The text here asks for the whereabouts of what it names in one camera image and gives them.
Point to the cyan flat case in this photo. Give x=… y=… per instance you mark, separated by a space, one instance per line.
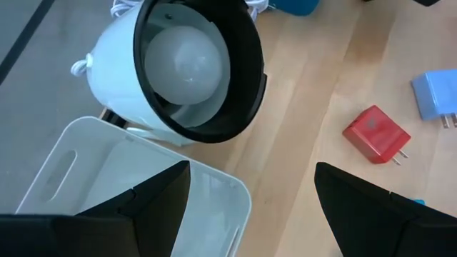
x=420 y=202

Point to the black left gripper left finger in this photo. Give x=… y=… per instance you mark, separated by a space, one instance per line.
x=150 y=214

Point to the red wall charger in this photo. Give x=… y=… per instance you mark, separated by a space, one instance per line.
x=375 y=133

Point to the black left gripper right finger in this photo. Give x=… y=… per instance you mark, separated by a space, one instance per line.
x=364 y=221

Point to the white plastic bin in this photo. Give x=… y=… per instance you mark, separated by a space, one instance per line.
x=100 y=157

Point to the light blue wall charger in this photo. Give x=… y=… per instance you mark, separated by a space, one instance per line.
x=435 y=93

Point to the teal blue plastic tray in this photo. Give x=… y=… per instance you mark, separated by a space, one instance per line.
x=294 y=6

